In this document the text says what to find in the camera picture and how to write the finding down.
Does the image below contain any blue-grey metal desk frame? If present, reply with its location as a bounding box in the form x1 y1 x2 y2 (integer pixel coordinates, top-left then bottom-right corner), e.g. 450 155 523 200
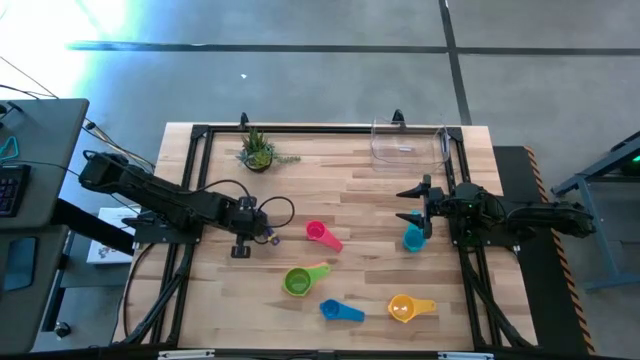
551 130 640 294

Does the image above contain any blue measuring cup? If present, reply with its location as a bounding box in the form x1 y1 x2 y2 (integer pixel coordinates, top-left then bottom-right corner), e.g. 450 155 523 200
319 298 366 324

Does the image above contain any black aluminium table frame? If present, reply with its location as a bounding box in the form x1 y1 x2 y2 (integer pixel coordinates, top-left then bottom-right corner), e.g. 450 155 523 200
119 123 536 351

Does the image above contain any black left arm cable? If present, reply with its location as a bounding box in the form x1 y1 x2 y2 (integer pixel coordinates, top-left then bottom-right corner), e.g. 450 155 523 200
197 178 297 230

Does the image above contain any green measuring cup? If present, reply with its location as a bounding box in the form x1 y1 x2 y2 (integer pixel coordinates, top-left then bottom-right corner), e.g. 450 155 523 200
282 263 332 298

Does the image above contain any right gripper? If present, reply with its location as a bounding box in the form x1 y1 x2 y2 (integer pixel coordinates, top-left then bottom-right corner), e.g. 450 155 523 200
394 173 454 240

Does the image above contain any teal measuring cup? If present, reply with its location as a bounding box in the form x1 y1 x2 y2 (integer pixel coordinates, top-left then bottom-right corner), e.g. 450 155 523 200
402 209 428 254

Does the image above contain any clear plastic basket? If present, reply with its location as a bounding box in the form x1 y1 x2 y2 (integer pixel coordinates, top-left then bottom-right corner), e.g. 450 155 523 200
370 117 450 174

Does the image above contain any white printed box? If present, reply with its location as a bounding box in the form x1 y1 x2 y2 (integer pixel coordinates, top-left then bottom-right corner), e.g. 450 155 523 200
86 206 146 265

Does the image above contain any yellow measuring cup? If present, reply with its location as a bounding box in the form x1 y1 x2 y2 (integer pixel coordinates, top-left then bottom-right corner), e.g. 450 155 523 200
387 293 437 324

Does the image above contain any red measuring cup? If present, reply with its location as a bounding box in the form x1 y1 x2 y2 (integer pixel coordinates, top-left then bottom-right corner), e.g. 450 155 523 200
305 220 345 254

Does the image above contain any white edge bracket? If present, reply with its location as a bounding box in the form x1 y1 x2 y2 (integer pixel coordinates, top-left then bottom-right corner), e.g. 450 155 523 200
158 349 216 360
437 351 495 360

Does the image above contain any black hazard-striped floor mat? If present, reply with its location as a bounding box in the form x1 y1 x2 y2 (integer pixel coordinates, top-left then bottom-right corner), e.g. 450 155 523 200
492 144 597 355

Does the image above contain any black keyboard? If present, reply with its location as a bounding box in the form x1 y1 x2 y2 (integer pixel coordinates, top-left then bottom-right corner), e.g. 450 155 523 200
0 163 32 218

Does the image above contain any dark blue pad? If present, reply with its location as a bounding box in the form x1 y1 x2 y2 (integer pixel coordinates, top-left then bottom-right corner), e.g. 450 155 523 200
2 237 38 292

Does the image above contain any grey desk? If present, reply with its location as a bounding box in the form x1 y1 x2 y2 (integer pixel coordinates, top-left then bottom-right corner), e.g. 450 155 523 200
0 98 90 354

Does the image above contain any black floor cable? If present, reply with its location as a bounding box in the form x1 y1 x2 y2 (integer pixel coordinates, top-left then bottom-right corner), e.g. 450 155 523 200
0 54 157 174

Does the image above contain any potted succulent plant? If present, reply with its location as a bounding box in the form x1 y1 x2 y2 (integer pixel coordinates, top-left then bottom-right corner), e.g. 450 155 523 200
235 127 303 174

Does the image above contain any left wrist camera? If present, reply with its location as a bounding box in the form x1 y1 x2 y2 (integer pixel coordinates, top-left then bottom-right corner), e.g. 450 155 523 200
256 215 272 246

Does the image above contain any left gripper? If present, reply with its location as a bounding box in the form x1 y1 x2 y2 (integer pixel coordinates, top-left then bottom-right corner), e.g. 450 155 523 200
230 196 261 260

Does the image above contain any teal loop-shaped tool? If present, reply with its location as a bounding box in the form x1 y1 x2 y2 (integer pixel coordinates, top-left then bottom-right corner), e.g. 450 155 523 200
0 135 20 162

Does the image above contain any black cable under table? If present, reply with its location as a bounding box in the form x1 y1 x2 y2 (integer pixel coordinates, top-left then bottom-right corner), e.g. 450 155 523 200
122 243 152 342

